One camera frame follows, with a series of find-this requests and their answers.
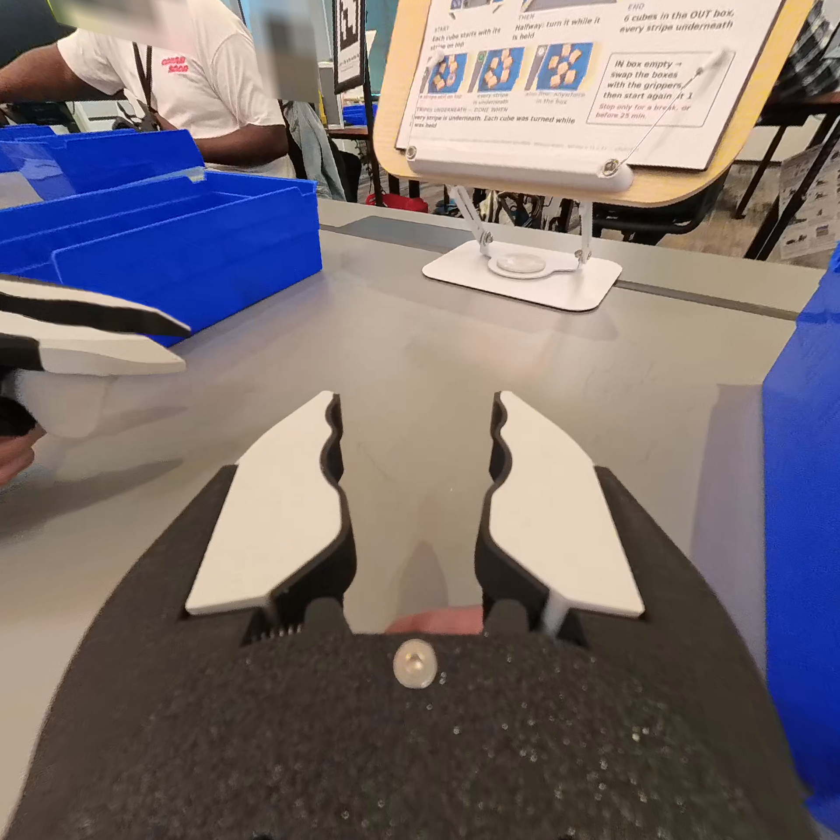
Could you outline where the grey desk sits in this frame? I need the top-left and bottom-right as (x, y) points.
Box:
(0, 197), (840, 840)

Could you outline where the black office chair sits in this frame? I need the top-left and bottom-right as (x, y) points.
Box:
(592, 169), (729, 240)

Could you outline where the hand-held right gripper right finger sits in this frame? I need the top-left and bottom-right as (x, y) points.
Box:
(476, 391), (646, 639)

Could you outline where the printed instruction sheet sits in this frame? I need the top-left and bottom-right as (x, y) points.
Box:
(395, 0), (786, 173)

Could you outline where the person's left hand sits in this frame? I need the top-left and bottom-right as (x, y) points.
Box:
(0, 430), (47, 487)

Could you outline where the black white plaid cloth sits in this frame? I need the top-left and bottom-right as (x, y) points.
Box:
(784, 0), (840, 99)

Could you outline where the printed paper sheet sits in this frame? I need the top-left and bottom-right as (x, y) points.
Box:
(777, 144), (840, 260)

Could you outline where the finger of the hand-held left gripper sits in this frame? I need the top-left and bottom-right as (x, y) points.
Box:
(0, 311), (186, 439)
(0, 274), (193, 339)

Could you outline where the red bag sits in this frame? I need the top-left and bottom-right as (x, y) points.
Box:
(364, 192), (431, 214)

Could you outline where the person's right hand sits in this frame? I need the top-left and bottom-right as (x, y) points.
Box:
(386, 605), (485, 636)

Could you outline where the black and white tag poster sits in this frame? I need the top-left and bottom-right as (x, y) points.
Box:
(332, 0), (367, 94)

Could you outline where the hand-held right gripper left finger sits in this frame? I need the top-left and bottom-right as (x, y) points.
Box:
(185, 391), (357, 631)

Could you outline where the grey blue jacket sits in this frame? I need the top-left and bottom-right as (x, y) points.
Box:
(282, 98), (347, 201)

